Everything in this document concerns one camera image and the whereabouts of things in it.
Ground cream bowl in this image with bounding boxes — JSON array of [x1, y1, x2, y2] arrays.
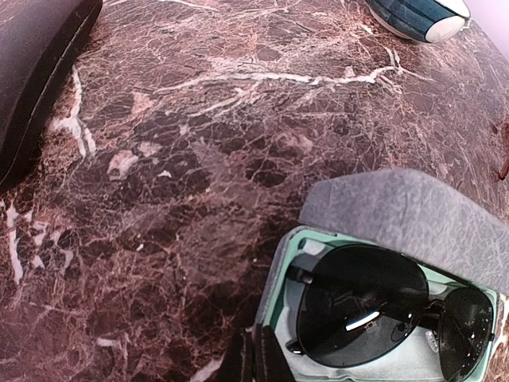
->
[[366, 0, 471, 43]]

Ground blue cleaning cloth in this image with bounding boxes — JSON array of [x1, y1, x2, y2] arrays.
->
[[283, 327, 444, 381]]

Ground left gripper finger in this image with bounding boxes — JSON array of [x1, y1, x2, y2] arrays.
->
[[239, 324, 296, 382]]

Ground black aviator sunglasses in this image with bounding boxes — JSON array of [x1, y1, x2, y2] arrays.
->
[[286, 244, 495, 381]]

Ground black glasses case cream lining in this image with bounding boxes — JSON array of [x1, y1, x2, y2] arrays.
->
[[1, 0, 103, 191]]

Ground grey glasses case green lining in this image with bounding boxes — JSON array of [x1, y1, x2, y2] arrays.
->
[[255, 169, 508, 381]]

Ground dark sunglasses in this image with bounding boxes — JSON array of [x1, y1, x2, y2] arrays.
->
[[493, 116, 508, 181]]

